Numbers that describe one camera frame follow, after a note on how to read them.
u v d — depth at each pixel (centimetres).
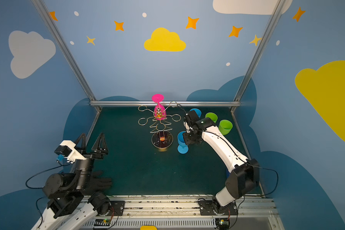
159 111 78
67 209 46
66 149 44
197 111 102
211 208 74
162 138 101
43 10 69
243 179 42
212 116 96
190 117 64
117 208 74
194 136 67
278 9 70
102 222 73
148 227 69
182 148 98
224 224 73
